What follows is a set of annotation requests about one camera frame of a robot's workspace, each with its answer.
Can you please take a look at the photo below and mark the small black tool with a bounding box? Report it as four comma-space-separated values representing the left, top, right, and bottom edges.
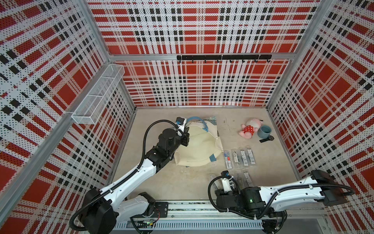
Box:
259, 136, 274, 143

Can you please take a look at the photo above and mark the clear case green compass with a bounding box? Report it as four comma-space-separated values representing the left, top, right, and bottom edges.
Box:
235, 173, 244, 189

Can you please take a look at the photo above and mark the cream canvas tote bag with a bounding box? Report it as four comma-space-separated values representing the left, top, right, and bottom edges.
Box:
174, 117, 224, 167

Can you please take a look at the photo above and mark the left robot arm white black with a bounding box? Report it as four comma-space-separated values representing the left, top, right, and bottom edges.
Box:
69, 117, 190, 234

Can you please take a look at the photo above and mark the clear case barcode label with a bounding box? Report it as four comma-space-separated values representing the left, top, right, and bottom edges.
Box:
243, 171, 254, 187

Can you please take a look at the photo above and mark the teal ceramic cup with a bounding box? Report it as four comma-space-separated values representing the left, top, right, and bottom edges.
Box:
257, 125, 272, 139

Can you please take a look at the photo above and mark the black wall hook rail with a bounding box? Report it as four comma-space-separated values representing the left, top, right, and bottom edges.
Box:
176, 54, 272, 61

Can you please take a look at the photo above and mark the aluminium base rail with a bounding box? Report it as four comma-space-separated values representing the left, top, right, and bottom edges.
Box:
84, 200, 331, 234

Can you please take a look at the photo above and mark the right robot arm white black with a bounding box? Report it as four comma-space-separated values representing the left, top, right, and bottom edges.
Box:
207, 170, 356, 220

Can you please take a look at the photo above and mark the pink plush toy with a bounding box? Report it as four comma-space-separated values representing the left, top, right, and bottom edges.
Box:
239, 119, 263, 139

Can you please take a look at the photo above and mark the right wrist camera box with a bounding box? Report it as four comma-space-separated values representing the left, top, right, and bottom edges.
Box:
221, 171, 233, 193

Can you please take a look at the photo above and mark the clear compass case gold label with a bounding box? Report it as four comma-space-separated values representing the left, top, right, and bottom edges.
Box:
231, 149, 242, 170

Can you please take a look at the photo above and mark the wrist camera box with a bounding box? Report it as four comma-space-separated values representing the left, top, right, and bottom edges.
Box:
221, 171, 233, 193
176, 117, 187, 134

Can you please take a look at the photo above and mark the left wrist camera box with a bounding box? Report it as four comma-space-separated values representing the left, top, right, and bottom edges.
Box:
176, 117, 187, 134

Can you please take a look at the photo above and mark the clear compass case red label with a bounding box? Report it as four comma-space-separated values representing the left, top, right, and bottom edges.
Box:
223, 151, 233, 170

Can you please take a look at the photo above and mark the white wire mesh basket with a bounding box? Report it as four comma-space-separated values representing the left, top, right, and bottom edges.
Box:
72, 64, 125, 125

